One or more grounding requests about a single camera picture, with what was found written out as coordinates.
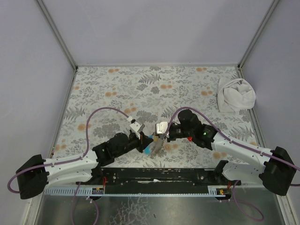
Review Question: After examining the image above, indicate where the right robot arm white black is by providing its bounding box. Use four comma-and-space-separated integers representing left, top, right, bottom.
155, 107, 297, 196

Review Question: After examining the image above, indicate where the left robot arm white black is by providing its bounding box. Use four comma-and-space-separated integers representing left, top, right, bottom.
16, 132, 153, 200

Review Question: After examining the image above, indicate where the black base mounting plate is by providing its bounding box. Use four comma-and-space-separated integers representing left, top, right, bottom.
81, 168, 236, 186

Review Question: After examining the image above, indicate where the floral patterned table mat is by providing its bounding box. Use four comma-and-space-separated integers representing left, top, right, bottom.
53, 66, 257, 158

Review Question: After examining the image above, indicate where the crumpled white cloth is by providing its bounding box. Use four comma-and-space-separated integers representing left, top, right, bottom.
217, 78, 256, 113

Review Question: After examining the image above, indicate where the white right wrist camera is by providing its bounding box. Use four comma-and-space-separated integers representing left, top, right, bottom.
154, 121, 169, 135

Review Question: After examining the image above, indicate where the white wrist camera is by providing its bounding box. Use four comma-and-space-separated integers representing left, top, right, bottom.
127, 116, 145, 134
154, 121, 169, 135

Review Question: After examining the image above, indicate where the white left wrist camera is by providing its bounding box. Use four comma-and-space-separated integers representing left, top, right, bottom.
127, 116, 145, 134

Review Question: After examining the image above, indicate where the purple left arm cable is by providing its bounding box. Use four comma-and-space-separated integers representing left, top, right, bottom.
7, 107, 131, 194

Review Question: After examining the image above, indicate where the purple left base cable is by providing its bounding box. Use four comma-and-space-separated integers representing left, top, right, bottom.
70, 184, 100, 225

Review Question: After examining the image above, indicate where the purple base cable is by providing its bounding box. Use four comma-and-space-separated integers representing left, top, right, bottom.
231, 180, 264, 221
70, 184, 100, 225

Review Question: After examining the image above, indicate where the white slotted cable duct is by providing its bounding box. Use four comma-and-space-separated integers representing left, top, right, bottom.
44, 186, 232, 198

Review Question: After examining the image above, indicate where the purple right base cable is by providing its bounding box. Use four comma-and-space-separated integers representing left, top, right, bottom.
231, 180, 264, 221

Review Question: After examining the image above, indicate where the aluminium frame left post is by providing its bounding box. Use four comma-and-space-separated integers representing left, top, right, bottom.
35, 0, 78, 71

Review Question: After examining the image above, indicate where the aluminium frame post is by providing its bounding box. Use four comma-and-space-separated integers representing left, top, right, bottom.
35, 0, 78, 71
237, 0, 280, 70

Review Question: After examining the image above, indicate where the aluminium frame right post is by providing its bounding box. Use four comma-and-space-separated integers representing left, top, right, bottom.
237, 0, 280, 70

